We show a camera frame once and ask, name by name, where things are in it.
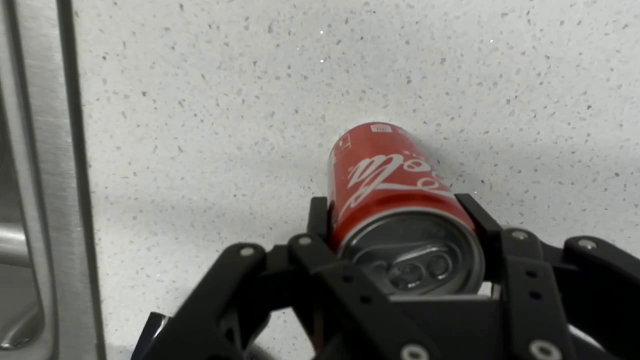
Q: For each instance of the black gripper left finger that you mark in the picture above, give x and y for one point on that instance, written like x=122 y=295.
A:
x=300 y=306

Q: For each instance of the red soda can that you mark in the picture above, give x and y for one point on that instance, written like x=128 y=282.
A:
x=387 y=181

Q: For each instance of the stainless steel double sink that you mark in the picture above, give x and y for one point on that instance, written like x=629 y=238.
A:
x=41 y=167

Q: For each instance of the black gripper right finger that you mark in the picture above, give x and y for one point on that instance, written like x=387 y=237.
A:
x=552 y=300

